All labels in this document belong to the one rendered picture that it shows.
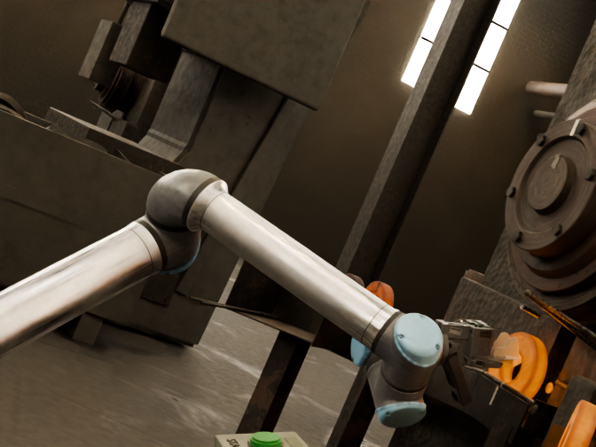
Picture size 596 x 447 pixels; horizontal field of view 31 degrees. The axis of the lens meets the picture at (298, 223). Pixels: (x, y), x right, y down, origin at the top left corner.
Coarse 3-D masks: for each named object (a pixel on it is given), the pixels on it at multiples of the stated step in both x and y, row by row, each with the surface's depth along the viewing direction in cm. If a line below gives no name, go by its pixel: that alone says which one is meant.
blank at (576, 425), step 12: (576, 408) 169; (588, 408) 165; (576, 420) 163; (588, 420) 163; (564, 432) 174; (576, 432) 162; (588, 432) 162; (564, 444) 162; (576, 444) 161; (588, 444) 161
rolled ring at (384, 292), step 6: (372, 282) 286; (378, 282) 282; (366, 288) 288; (372, 288) 284; (378, 288) 281; (384, 288) 278; (390, 288) 280; (378, 294) 279; (384, 294) 276; (390, 294) 277; (384, 300) 275; (390, 300) 276
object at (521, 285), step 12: (588, 108) 223; (516, 276) 223; (516, 288) 222; (528, 288) 218; (588, 288) 201; (528, 300) 217; (552, 300) 210; (564, 300) 206; (576, 300) 203; (588, 300) 200; (564, 312) 212; (576, 312) 208; (588, 312) 206
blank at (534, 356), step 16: (512, 336) 221; (528, 336) 216; (528, 352) 214; (544, 352) 213; (496, 368) 222; (512, 368) 222; (528, 368) 212; (544, 368) 212; (512, 384) 215; (528, 384) 211
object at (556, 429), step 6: (552, 426) 177; (558, 426) 176; (552, 432) 176; (558, 432) 176; (546, 438) 176; (552, 438) 176; (558, 438) 176; (546, 444) 176; (552, 444) 176; (558, 444) 176
